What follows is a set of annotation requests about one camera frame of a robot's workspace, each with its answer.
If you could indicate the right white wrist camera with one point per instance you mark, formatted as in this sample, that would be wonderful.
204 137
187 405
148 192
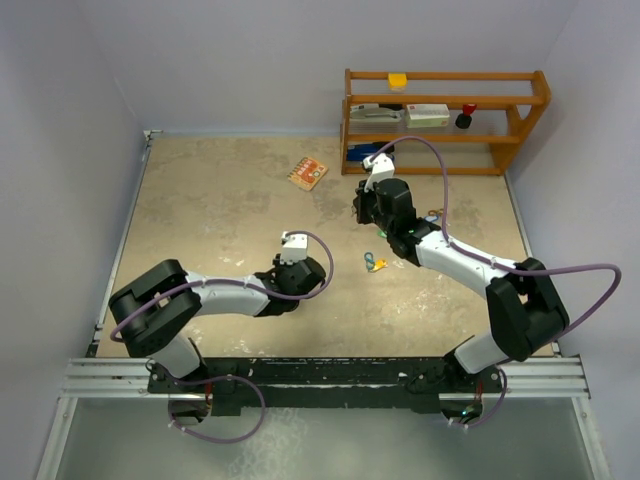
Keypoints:
378 167

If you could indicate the orange small notebook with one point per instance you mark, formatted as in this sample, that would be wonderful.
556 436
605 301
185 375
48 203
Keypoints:
307 173

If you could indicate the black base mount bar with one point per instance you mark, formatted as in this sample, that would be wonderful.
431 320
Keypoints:
422 385

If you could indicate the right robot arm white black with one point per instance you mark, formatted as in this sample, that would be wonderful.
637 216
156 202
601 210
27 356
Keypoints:
524 307

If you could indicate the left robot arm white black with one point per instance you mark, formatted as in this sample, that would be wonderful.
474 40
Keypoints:
151 311

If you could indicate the teal carabiner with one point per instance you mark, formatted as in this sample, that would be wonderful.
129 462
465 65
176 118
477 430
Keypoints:
369 261

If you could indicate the yellow tag key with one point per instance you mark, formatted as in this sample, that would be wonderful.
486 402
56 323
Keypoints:
379 264

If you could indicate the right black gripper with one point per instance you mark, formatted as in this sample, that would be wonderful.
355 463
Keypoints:
361 201

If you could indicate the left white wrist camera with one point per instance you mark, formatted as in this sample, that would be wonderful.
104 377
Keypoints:
294 248

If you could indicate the red black stamp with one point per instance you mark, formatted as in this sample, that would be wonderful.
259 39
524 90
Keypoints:
464 118

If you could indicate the aluminium rail frame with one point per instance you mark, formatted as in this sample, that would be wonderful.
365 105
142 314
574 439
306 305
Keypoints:
537 377

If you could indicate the grey stapler on shelf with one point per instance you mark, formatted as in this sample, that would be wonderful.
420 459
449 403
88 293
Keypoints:
376 113

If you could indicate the yellow lid container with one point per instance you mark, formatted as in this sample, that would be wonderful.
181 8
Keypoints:
397 82

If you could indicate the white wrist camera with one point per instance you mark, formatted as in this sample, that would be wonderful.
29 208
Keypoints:
294 248
378 167

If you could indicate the blue black stapler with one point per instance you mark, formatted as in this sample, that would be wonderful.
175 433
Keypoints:
358 152

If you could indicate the wooden shelf rack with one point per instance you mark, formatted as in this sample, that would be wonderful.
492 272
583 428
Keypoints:
509 105

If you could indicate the white red box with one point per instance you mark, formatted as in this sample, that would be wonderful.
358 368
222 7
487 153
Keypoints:
426 115

